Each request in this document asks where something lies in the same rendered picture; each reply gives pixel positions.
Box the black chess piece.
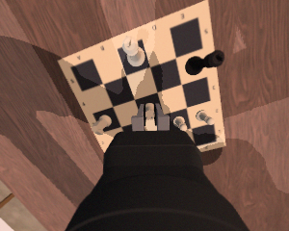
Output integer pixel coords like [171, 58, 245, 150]
[185, 50, 224, 75]

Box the white pawn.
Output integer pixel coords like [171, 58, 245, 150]
[196, 110, 215, 125]
[173, 116, 187, 131]

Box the cream and black chessboard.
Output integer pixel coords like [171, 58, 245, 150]
[58, 0, 225, 153]

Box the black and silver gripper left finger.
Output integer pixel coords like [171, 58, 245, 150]
[131, 104, 146, 131]

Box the white chess rook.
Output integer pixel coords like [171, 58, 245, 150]
[145, 103, 154, 120]

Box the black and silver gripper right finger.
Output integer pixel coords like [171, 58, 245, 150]
[154, 103, 170, 131]

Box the white chess piece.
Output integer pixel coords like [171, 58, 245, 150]
[122, 36, 145, 66]
[92, 115, 112, 135]

